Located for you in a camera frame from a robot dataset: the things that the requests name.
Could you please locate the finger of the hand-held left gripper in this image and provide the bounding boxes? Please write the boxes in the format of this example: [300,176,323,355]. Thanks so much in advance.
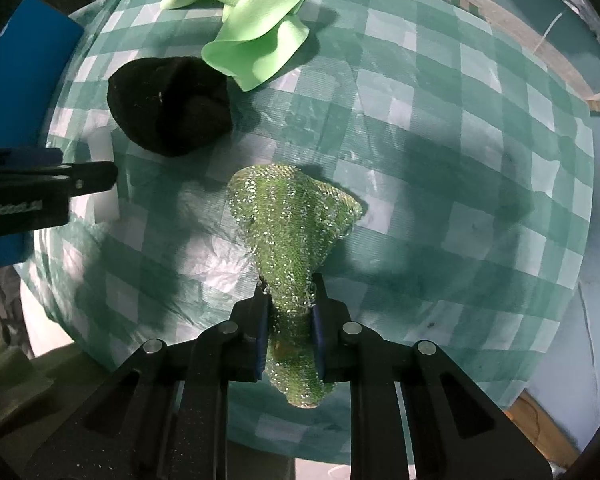
[0,147,118,242]

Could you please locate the glittery green cloth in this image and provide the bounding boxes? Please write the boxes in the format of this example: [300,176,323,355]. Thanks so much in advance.
[227,164,363,409]

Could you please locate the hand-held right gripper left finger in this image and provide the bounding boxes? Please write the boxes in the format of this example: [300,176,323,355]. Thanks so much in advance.
[22,287,273,480]

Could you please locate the person's olive pants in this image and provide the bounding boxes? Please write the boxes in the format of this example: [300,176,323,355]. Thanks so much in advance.
[0,332,56,436]

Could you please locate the green checkered plastic tablecloth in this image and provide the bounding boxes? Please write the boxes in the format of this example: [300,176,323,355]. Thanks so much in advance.
[17,0,596,466]

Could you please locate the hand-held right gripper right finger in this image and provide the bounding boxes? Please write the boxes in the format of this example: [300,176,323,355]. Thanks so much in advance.
[310,272,553,480]

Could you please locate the light green cloth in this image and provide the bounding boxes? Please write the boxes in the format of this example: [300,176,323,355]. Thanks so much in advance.
[160,0,311,92]

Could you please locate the black sock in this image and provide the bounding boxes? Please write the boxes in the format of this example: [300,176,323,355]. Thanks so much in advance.
[106,56,232,157]

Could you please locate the blue-rimmed cardboard box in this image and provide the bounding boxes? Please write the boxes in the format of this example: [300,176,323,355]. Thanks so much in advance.
[0,0,87,267]

